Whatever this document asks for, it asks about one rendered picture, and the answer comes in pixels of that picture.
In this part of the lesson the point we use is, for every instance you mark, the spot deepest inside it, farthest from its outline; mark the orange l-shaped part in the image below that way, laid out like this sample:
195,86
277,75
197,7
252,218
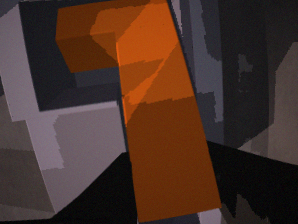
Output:
171,168

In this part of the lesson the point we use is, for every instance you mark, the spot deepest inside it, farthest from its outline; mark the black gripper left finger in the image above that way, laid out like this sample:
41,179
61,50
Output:
108,200

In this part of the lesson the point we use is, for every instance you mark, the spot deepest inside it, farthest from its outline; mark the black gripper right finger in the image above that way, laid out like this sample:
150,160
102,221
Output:
254,189

